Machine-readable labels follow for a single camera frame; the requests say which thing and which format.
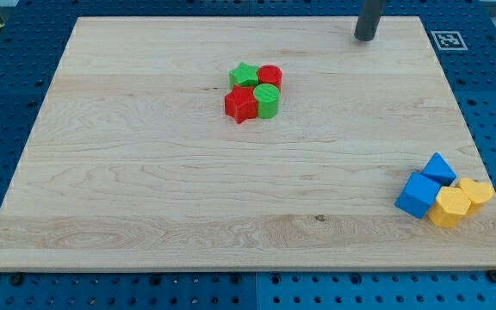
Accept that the blue triangle block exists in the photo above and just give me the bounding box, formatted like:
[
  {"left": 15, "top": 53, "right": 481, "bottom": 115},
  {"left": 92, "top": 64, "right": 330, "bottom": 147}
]
[{"left": 421, "top": 152, "right": 457, "bottom": 186}]

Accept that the yellow heart block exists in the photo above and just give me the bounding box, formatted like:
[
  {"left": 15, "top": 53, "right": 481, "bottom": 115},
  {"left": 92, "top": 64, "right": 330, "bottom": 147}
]
[{"left": 456, "top": 177, "right": 494, "bottom": 216}]

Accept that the red star block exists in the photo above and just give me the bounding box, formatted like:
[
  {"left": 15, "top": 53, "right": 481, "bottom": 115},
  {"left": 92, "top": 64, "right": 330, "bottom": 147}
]
[{"left": 224, "top": 84, "right": 257, "bottom": 124}]

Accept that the green cylinder block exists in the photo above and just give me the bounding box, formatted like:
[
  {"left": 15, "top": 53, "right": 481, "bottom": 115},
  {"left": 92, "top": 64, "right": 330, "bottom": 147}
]
[{"left": 253, "top": 84, "right": 280, "bottom": 119}]

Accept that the green star block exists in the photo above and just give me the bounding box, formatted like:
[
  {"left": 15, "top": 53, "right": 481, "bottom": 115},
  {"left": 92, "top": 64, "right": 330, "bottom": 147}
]
[{"left": 229, "top": 62, "right": 259, "bottom": 89}]

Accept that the red cylinder block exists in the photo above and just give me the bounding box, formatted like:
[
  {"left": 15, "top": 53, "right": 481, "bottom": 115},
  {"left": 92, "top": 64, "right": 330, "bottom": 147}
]
[{"left": 257, "top": 65, "right": 282, "bottom": 90}]

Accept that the light wooden board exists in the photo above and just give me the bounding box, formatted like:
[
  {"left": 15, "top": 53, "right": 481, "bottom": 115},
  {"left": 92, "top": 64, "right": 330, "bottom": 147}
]
[{"left": 0, "top": 16, "right": 496, "bottom": 273}]

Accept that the blue cube block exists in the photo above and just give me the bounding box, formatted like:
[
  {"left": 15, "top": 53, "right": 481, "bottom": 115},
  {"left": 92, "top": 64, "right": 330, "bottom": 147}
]
[{"left": 394, "top": 171, "right": 441, "bottom": 219}]

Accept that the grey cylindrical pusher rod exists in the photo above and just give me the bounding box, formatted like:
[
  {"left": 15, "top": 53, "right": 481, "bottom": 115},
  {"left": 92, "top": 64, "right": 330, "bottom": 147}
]
[{"left": 354, "top": 0, "right": 386, "bottom": 41}]

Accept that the yellow hexagon block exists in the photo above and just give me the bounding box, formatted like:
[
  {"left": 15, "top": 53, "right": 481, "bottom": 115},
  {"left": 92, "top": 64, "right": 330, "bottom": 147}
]
[{"left": 427, "top": 186, "right": 471, "bottom": 228}]

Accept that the white fiducial marker tag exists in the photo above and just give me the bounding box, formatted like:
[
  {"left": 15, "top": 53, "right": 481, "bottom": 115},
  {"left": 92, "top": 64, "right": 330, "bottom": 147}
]
[{"left": 431, "top": 30, "right": 468, "bottom": 51}]

